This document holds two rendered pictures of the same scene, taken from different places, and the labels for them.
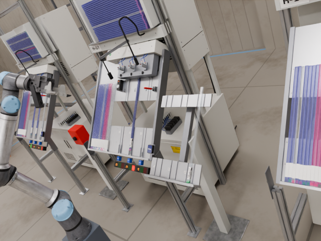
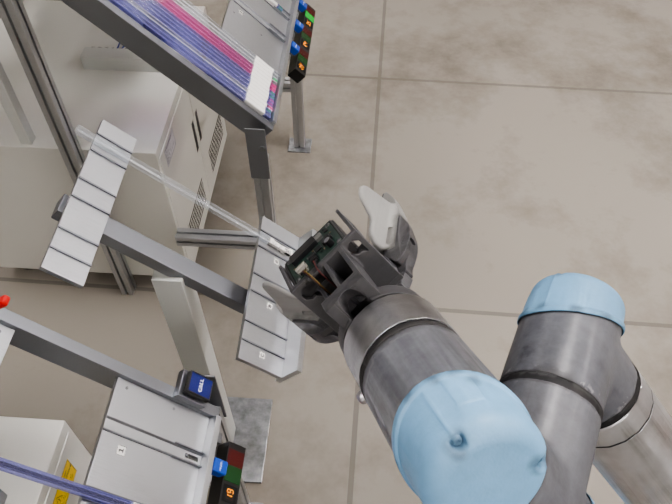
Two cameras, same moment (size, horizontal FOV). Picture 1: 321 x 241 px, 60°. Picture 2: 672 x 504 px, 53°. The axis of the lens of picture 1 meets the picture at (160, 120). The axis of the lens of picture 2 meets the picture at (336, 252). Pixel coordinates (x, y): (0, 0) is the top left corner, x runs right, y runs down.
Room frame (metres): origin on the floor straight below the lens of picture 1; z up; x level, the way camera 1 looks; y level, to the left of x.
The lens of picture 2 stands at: (1.67, 0.68, 1.85)
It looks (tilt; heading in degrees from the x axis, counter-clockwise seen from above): 52 degrees down; 225
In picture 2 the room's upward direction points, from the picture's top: straight up
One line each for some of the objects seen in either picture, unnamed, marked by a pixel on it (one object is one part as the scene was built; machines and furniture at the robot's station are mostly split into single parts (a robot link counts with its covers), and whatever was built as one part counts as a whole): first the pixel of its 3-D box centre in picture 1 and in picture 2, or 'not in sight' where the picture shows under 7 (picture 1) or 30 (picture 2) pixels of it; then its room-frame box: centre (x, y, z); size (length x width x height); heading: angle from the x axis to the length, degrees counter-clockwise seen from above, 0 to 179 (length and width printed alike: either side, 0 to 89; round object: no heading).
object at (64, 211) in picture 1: (65, 213); not in sight; (1.32, 0.72, 0.72); 0.13 x 0.12 x 0.14; 21
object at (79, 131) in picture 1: (95, 160); not in sight; (2.36, 0.73, 0.39); 0.24 x 0.24 x 0.78; 41
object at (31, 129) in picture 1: (66, 118); not in sight; (3.09, 0.98, 0.66); 1.01 x 0.73 x 1.31; 131
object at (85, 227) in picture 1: (76, 226); not in sight; (1.32, 0.72, 0.60); 0.15 x 0.15 x 0.10
